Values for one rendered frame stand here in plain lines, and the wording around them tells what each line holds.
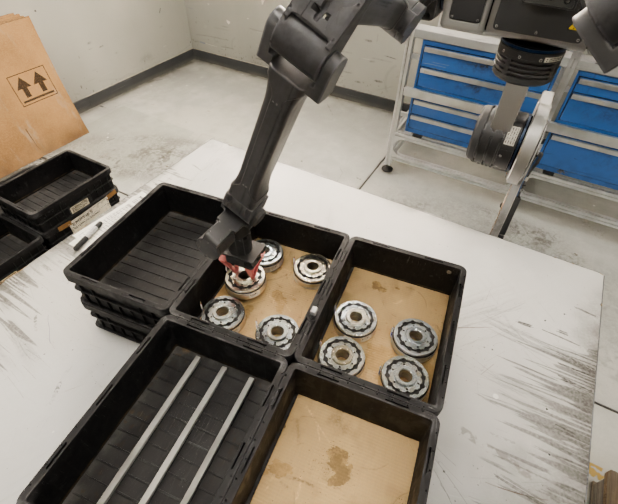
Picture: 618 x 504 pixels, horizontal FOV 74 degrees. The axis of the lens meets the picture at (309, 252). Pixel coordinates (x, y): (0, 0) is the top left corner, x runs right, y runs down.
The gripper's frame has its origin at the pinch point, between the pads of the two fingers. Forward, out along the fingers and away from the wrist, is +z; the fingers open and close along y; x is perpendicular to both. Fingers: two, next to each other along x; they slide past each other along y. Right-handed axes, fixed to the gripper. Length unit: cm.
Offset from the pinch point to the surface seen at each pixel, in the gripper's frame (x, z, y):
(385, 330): 2.2, 6.7, 36.8
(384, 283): 16.6, 7.0, 32.4
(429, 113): 192, 46, 15
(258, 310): -5.2, 6.1, 6.0
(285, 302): -0.2, 6.2, 11.1
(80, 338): -25.4, 17.9, -38.8
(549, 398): 9, 21, 79
